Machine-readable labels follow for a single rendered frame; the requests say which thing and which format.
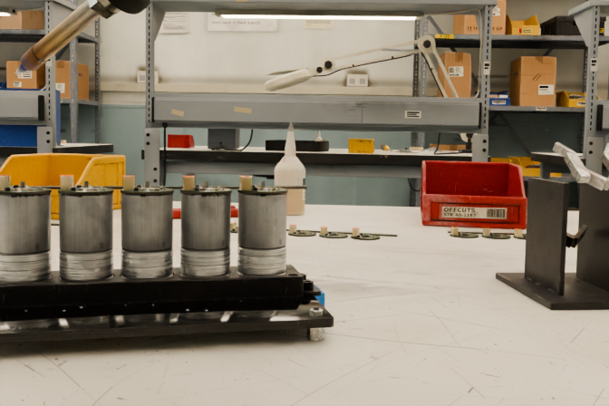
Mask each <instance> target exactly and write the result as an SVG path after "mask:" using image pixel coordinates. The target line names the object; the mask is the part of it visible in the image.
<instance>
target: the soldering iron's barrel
mask: <svg viewBox="0 0 609 406"><path fill-rule="evenodd" d="M119 11H120V9H118V8H117V7H115V6H114V5H112V4H111V3H110V2H109V1H108V0H86V1H85V2H84V3H83V4H82V5H80V6H79V7H78V8H77V9H76V10H75V11H73V12H72V13H71V14H70V15H69V16H67V17H66V18H65V19H64V20H63V21H62V22H61V23H59V24H58V25H57V26H56V27H55V28H54V29H53V30H52V31H51V32H50V33H48V34H47V35H46V36H45V37H44V38H43V39H41V40H40V41H39V42H38V43H37V44H34V45H33V46H32V47H31V48H30V50H29V51H27V52H26V53H25V54H24V55H23V56H22V57H21V64H22V66H23V67H24V68H25V69H26V70H28V71H35V70H36V69H38V68H39V67H40V66H41V65H42V64H44V63H46V62H48V61H49V59H50V58H51V57H52V56H54V55H55V54H56V53H57V52H59V51H60V50H61V49H62V48H63V47H64V46H65V45H66V44H68V43H69V42H70V41H71V40H72V39H73V38H75V37H76V36H77V35H78V34H80V33H81V32H82V31H83V30H85V29H86V28H87V27H88V26H89V25H91V24H92V23H93V22H94V21H96V20H97V19H98V18H99V17H101V16H102V17H103V18H105V19H108V18H110V17H112V16H114V15H116V14H117V13H118V12H119Z"/></svg>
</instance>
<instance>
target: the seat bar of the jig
mask: <svg viewBox="0 0 609 406"><path fill-rule="evenodd" d="M172 274H173V276H171V277H168V278H164V279H158V280H130V279H124V278H121V270H120V269H113V277H112V278H110V279H106V280H101V281H96V282H82V283H78V282H66V281H62V280H59V271H52V278H51V279H49V280H46V281H43V282H38V283H31V284H20V285H9V284H0V308H9V307H34V306H58V305H106V304H131V303H156V302H180V301H204V300H228V299H253V298H277V297H302V296H304V277H303V276H302V275H301V274H300V273H299V272H298V271H297V270H296V269H295V268H294V267H293V266H292V265H286V273H285V274H283V275H277V276H248V275H240V274H238V273H237V266H231V267H230V275H227V276H223V277H218V278H190V277H185V276H182V275H180V267H173V273H172Z"/></svg>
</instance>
